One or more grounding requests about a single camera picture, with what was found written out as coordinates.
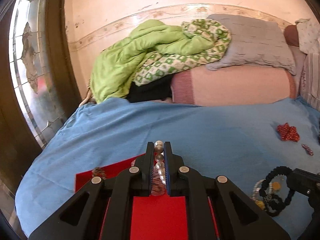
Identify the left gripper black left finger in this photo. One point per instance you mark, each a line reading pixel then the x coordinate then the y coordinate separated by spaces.
pixel 101 208

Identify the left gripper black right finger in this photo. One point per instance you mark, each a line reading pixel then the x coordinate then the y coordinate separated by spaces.
pixel 216 208

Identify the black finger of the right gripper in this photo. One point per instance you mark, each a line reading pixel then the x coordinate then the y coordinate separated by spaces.
pixel 304 182

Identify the gold round pendant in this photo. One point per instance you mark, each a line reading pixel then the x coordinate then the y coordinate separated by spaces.
pixel 276 186

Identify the red jewelry tray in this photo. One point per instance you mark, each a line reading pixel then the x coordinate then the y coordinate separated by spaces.
pixel 177 214

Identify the small purple hair clip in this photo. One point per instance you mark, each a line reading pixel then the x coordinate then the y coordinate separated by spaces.
pixel 308 150

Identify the red dotted scrunchie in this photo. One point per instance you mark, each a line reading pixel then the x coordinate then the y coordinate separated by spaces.
pixel 288 133

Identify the blue bed blanket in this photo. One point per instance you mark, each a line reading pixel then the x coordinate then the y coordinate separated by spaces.
pixel 239 142

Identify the striped floral sofa cover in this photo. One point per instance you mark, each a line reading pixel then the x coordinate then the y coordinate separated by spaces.
pixel 310 81

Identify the pink bolster cushion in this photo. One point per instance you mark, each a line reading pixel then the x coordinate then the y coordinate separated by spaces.
pixel 235 85

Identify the black folded cloth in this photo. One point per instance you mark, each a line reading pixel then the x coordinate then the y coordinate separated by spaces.
pixel 156 90

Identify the grey pillow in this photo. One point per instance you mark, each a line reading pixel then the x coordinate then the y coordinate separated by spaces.
pixel 254 42

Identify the white patterned cloth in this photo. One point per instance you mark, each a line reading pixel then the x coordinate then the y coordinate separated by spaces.
pixel 308 34

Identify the green quilted comforter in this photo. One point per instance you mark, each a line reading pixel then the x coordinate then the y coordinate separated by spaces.
pixel 154 50

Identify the stained glass door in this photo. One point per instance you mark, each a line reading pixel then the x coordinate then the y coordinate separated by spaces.
pixel 31 71

